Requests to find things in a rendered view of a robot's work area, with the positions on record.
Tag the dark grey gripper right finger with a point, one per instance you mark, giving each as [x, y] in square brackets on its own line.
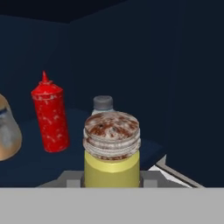
[153, 179]

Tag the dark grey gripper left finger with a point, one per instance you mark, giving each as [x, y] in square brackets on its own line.
[70, 180]

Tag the yellow shaker with rusty lid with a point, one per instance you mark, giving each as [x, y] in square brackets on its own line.
[111, 151]

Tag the red condiment squeeze bottle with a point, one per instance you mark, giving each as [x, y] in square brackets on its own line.
[51, 116]

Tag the clear bottle with grey cap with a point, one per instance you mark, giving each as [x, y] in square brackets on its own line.
[102, 104]

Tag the dark blue cabinet door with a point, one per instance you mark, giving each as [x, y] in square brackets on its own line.
[195, 87]

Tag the tan and grey rounded jar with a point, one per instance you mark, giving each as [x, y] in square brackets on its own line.
[7, 131]

